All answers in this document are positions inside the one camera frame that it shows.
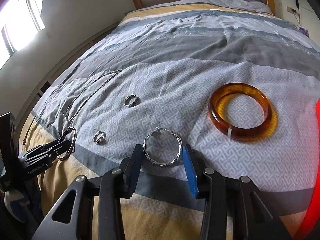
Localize twisted silver hoop earring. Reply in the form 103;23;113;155
142;127;183;167

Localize thin silver bangle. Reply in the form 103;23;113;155
57;127;77;161

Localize amber resin bangle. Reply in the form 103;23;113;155
208;83;278;141

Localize red jewelry box tray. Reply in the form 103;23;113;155
292;100;320;240

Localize gloved left hand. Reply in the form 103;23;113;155
1;178;44;239

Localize striped duvet cover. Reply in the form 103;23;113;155
22;0;319;235

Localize window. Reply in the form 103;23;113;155
1;0;45;66

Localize grey pillow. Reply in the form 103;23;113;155
205;0;273;15

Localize purple tissue box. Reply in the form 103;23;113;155
299;27;309;37

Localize silver ring with stone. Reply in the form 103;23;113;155
93;130;107;145

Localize small silver ring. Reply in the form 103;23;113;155
124;94;139;108

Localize silver chain necklace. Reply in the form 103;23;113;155
62;69;123;128

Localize wall socket panel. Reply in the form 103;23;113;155
286;7;297;14

